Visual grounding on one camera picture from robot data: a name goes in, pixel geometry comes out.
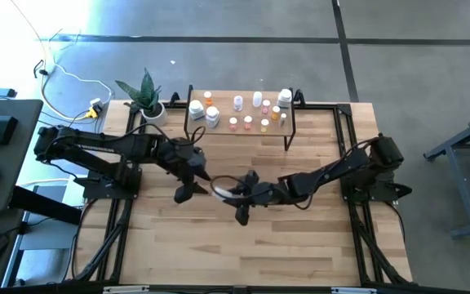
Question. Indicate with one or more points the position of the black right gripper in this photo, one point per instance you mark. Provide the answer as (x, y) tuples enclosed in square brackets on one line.
[(265, 194)]

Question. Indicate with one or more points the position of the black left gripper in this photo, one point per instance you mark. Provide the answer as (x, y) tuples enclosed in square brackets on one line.
[(182, 157)]

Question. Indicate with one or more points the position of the plain white plastic bottle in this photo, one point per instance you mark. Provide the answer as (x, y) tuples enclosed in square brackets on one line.
[(223, 192), (257, 99)]

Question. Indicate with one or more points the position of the white Trader Joe's melatonin bottle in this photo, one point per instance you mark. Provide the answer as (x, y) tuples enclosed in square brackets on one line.
[(212, 116), (196, 109)]

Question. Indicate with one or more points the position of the pink pill bottle white cap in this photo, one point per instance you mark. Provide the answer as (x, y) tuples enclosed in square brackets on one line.
[(233, 123), (266, 106), (247, 121)]

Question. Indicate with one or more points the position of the yellow pill bottle white cap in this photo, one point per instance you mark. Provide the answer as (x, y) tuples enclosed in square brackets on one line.
[(264, 125)]

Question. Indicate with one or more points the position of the tall thin white labelled tube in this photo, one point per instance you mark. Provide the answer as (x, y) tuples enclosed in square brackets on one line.
[(283, 119)]

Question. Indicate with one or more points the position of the orange pill bottle white cap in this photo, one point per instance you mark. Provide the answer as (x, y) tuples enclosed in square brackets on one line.
[(276, 112), (207, 98)]

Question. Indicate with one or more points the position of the clear plastic bottle white cap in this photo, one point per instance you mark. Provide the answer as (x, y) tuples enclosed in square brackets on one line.
[(238, 103)]

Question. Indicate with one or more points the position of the white labelled supplement bottle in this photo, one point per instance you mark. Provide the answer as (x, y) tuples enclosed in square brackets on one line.
[(285, 98)]

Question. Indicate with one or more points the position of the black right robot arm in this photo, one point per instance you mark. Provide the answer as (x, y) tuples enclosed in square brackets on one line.
[(320, 179)]

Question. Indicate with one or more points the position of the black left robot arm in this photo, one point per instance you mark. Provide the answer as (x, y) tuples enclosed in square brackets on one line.
[(137, 145)]

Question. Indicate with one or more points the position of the wooden shelf black metal legs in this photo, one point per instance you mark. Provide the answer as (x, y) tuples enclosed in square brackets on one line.
[(223, 102)]

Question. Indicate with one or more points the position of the white plant pot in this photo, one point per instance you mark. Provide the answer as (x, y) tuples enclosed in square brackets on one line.
[(155, 116)]

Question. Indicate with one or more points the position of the black clamp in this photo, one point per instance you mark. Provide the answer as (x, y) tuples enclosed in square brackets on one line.
[(174, 100), (299, 97)]

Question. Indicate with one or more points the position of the green snake plant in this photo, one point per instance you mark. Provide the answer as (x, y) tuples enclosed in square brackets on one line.
[(145, 92)]

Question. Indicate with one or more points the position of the yellow plug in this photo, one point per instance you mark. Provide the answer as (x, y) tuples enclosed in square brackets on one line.
[(91, 113)]

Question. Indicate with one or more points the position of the white label strip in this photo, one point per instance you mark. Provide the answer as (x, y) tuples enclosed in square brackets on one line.
[(125, 289)]

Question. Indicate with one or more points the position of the white power adapter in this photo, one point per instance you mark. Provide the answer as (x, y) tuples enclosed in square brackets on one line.
[(96, 103)]

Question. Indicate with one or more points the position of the black desk crossbar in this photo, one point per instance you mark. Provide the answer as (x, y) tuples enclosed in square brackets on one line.
[(43, 204)]

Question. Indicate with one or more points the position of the dark gray desk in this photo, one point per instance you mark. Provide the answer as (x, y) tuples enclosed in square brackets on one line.
[(19, 163)]

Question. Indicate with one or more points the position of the blue-gray metal table frame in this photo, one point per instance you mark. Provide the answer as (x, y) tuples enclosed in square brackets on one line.
[(465, 192)]

